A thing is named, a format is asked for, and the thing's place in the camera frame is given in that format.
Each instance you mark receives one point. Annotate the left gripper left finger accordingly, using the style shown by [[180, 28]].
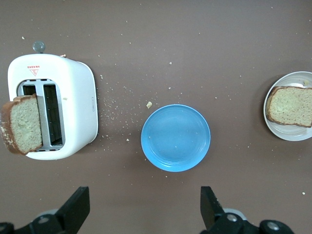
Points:
[[65, 217]]

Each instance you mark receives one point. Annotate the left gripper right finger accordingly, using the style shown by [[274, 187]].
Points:
[[219, 221]]

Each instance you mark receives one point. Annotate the brown bread slice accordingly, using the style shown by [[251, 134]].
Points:
[[24, 124], [292, 107]]

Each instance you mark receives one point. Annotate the blue plate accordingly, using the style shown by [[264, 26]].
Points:
[[175, 139]]

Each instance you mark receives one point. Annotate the beige plate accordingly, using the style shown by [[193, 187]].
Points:
[[290, 132]]

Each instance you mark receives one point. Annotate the white toaster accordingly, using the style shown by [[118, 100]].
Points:
[[78, 97]]

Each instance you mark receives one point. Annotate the bread crumb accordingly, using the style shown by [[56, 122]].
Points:
[[149, 105]]

